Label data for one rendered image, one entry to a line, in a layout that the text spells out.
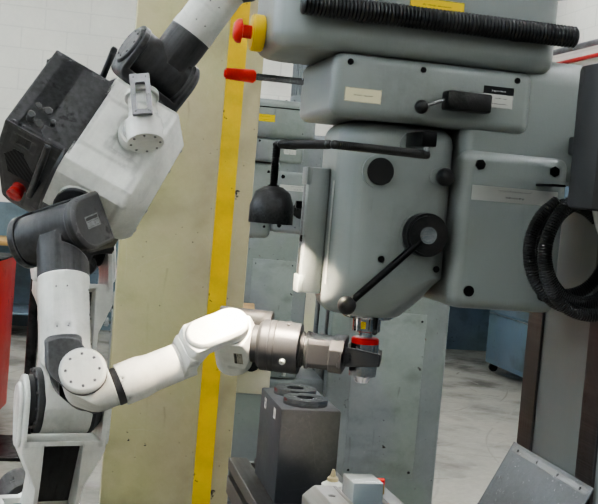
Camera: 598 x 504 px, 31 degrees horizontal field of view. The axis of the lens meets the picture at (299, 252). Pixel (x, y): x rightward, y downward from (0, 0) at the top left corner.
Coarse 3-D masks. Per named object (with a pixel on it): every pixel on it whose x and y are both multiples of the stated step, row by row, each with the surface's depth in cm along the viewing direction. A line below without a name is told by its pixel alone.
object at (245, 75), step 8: (224, 72) 183; (232, 72) 183; (240, 72) 183; (248, 72) 184; (240, 80) 184; (248, 80) 184; (264, 80) 185; (272, 80) 185; (280, 80) 185; (288, 80) 186; (296, 80) 186
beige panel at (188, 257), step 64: (256, 0) 346; (256, 64) 348; (192, 128) 345; (256, 128) 349; (192, 192) 346; (128, 256) 343; (192, 256) 348; (128, 320) 345; (192, 320) 349; (192, 384) 351; (128, 448) 347; (192, 448) 352
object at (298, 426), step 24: (288, 384) 225; (264, 408) 222; (288, 408) 207; (312, 408) 209; (336, 408) 211; (264, 432) 220; (288, 432) 206; (312, 432) 207; (336, 432) 208; (264, 456) 219; (288, 456) 207; (312, 456) 208; (336, 456) 209; (264, 480) 217; (288, 480) 207; (312, 480) 208
